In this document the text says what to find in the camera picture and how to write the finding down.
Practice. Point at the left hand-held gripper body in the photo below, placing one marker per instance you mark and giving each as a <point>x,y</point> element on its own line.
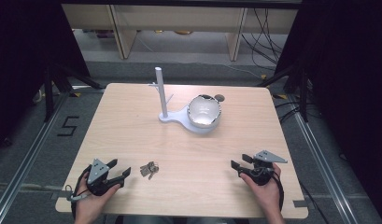
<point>98,179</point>

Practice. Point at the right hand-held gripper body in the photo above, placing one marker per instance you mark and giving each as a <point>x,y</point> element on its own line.
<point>263,169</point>

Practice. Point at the person's left hand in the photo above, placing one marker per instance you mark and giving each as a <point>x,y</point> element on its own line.
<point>93,202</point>

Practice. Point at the person's right hand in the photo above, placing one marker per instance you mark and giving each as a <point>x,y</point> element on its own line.
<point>266,194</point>

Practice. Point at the bunch of metal keys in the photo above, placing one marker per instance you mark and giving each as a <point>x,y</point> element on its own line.
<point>149,170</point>

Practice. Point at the grey tape strip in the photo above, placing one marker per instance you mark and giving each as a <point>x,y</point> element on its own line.
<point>300,204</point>
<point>64,194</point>

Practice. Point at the white and silver bowl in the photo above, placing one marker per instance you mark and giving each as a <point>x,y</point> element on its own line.
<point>204,110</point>

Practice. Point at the dark round table grommet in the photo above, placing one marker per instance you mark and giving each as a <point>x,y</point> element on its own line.
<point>219,98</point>

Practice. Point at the white tree-shaped stand with tray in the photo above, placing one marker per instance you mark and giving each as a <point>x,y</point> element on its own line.
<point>162,93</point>

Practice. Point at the black metal stand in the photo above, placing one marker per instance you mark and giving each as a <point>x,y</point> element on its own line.
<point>50,93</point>
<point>299,90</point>

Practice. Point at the black curtain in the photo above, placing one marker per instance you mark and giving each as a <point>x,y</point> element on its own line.
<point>26,62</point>
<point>344,77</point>

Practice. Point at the yellow object under shelf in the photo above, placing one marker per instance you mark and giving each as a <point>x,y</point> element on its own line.
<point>183,32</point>

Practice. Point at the light wooden shelf unit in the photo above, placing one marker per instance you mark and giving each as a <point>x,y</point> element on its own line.
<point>179,18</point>

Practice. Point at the metal floor rail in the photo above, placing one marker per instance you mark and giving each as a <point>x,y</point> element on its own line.
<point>328,165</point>
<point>26,158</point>

